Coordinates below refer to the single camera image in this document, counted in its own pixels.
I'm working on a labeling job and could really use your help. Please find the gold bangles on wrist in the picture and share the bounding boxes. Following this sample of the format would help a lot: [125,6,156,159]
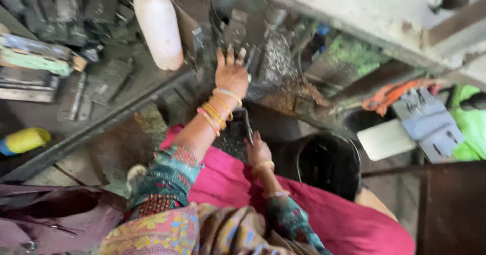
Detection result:
[196,87,244,137]
[251,159,291,199]

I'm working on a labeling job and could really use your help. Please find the white plastic bottle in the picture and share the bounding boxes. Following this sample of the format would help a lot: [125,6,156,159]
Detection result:
[132,0,184,72]

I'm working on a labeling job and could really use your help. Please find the heap of dark metal parts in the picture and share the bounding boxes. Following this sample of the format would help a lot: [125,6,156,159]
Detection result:
[0,0,135,48]

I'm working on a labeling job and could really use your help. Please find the pile of metal shavings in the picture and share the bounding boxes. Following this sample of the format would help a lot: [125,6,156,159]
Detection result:
[262,33,298,83]

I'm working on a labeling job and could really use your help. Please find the gold bangles on left wrist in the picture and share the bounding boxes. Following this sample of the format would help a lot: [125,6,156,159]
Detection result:
[196,87,244,137]

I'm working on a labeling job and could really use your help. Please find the white rectangular block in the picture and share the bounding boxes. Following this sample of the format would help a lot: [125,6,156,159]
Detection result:
[356,118,417,162]

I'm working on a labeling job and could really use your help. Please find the dark metal bench rail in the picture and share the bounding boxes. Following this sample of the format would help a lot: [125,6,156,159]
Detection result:
[0,69,198,183]

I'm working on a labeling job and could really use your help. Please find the grey metal bar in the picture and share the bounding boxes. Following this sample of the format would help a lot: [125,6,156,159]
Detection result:
[68,73,87,121]

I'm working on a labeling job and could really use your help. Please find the person's right hand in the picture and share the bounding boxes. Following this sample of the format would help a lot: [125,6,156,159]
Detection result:
[244,131,273,167]

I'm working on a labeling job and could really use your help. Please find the grey-blue metal bracket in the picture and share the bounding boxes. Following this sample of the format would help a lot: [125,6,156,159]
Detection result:
[392,87,465,164]

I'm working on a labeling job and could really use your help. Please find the grey press machine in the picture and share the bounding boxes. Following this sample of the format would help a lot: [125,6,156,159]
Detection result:
[210,0,486,92]

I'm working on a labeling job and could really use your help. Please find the green plastic bag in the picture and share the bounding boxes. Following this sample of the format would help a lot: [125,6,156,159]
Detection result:
[449,84,486,162]

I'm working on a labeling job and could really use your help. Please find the black plastic bucket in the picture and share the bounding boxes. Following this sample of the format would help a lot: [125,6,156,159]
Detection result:
[296,132,362,202]

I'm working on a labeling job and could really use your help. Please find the gold bangles on right wrist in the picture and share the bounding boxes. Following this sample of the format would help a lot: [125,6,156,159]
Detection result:
[251,159,291,199]

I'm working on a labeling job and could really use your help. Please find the person's left hand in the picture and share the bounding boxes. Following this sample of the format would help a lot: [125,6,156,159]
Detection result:
[215,47,250,100]

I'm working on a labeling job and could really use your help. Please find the yellow thread spool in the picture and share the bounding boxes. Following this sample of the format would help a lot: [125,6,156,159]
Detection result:
[0,127,52,157]

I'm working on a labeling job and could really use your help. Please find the orange cloth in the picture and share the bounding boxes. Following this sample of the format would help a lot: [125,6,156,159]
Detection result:
[362,78,443,117]

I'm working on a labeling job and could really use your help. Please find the black metal tray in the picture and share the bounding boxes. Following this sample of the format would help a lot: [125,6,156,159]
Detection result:
[222,108,255,151]

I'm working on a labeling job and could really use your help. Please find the green and blue box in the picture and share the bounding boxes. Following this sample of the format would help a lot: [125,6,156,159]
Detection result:
[0,33,88,78]

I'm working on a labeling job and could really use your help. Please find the purple cloth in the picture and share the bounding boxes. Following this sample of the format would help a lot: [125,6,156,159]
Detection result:
[0,184,128,255]

